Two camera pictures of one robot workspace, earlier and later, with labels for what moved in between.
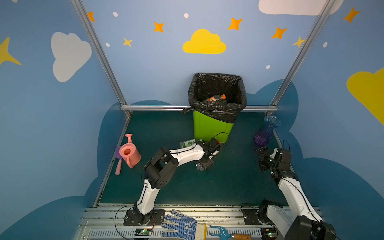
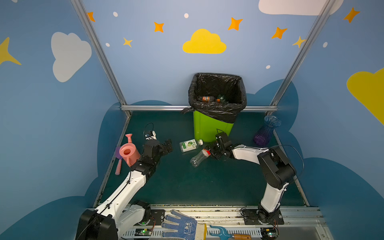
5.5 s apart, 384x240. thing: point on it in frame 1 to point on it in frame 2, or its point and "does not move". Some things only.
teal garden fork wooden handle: (226, 236) does not move
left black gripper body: (204, 162) to (163, 147)
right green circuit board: (268, 232) does not move
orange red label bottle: (217, 97) to (206, 99)
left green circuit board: (143, 232) does not move
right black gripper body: (264, 157) to (216, 149)
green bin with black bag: (216, 97) does not move
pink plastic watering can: (129, 153) does not move
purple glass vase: (262, 135) does not move
